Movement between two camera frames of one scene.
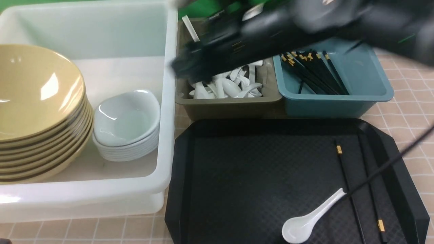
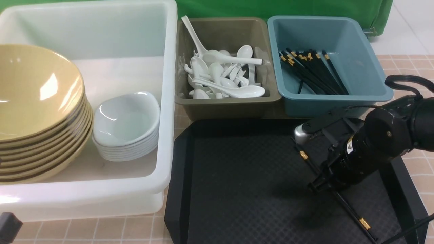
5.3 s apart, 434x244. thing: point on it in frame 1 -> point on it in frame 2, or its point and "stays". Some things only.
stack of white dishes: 123,140 stays
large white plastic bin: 113,46 stays
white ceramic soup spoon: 298,229 -> 241,92
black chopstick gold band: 380,223 -> 365,226
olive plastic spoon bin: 266,107 stays
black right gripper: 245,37 -> 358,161
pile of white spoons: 240,82 stays
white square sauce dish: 127,118 stays
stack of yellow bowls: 22,160 stays
